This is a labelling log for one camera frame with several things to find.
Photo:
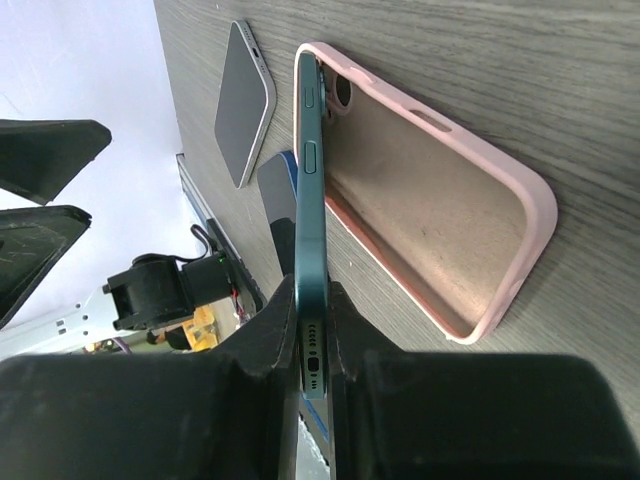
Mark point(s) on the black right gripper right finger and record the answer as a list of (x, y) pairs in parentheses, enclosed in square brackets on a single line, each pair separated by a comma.
[(397, 414)]

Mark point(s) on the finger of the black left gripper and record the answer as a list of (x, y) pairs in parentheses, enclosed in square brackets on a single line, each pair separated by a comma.
[(33, 240), (40, 157)]

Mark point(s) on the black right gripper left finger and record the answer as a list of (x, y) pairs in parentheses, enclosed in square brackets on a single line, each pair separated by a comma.
[(227, 413)]

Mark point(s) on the pink phone case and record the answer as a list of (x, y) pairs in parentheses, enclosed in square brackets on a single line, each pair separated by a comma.
[(454, 221)]

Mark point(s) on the teal green smartphone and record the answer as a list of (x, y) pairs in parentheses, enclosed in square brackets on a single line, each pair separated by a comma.
[(311, 270)]

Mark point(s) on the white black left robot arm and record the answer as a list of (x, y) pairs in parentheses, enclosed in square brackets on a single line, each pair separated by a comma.
[(156, 291)]

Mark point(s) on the silver edged black smartphone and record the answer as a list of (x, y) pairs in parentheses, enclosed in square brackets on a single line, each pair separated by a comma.
[(246, 103)]

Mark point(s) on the blue edged black smartphone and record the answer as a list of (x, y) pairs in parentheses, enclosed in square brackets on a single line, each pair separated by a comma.
[(277, 180)]

